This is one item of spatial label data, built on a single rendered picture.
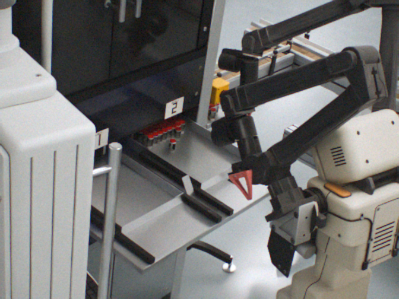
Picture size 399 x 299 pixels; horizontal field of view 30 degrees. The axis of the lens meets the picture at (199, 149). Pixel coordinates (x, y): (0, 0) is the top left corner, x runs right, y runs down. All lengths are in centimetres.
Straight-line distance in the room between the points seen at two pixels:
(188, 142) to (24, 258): 124
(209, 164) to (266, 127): 205
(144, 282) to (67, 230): 150
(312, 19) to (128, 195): 76
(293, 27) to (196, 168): 57
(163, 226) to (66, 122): 90
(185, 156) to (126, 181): 26
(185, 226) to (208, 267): 122
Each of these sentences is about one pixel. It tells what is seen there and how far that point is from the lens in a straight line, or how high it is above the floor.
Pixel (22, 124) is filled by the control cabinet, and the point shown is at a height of 155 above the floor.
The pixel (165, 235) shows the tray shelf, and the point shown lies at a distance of 217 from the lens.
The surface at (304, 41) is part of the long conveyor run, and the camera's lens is 332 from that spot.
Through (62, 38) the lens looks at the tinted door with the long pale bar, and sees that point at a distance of 203.
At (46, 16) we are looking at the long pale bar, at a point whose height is 151.
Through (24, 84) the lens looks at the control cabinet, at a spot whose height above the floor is 158.
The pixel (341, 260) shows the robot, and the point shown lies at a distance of 199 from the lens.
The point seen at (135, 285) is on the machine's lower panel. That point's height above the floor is 27.
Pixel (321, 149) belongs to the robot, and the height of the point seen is 130.
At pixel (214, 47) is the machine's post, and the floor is 120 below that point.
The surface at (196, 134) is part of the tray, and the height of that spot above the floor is 88.
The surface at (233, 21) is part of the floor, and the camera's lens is 588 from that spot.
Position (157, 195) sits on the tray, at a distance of 231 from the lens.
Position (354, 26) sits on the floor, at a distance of 625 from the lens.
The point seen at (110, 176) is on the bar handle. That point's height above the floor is 141.
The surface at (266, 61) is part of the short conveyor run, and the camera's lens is 313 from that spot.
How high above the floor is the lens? 226
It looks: 33 degrees down
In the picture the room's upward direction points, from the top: 9 degrees clockwise
